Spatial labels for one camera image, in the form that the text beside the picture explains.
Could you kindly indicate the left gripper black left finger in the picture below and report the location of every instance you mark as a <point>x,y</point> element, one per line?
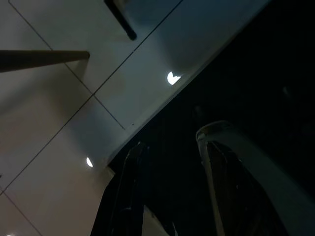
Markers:
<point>125,186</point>

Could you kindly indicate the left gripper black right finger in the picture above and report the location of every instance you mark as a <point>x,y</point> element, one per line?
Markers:
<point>233,184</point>

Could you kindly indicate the light wood table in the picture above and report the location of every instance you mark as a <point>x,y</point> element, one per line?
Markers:
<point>37,60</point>

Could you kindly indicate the black metal bar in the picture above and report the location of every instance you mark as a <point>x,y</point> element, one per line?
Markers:
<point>128,29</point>

